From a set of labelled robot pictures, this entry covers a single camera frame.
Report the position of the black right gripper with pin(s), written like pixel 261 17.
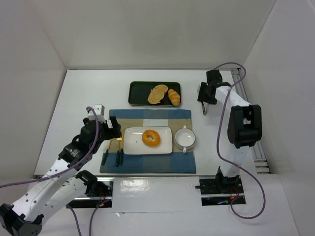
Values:
pixel 204 97

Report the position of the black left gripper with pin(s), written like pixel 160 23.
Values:
pixel 108 130

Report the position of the stainless steel tongs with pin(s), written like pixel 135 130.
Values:
pixel 205 107

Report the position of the orange bagel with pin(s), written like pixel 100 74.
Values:
pixel 151 138

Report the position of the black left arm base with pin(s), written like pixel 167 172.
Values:
pixel 101 195

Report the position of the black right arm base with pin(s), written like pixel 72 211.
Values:
pixel 221 190

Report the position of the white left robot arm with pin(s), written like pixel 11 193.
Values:
pixel 65 181

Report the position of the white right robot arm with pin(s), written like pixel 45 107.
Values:
pixel 238 149

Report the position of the speckled bread slice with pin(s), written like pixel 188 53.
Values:
pixel 157 94

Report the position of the white rectangular plate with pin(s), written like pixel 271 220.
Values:
pixel 134 145

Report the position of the blue beige checked placemat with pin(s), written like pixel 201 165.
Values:
pixel 176 162

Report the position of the striped croissant roll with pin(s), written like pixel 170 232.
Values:
pixel 174 97

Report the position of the dark green serving tray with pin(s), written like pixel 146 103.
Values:
pixel 139 92

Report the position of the white cup with dark rim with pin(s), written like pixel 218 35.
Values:
pixel 184 139

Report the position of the gold fork green handle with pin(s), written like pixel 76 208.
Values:
pixel 118 152

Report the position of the gold knife green handle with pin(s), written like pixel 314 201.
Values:
pixel 121 153

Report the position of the gold spoon green handle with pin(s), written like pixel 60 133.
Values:
pixel 106 152

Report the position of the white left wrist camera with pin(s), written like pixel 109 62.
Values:
pixel 99 110

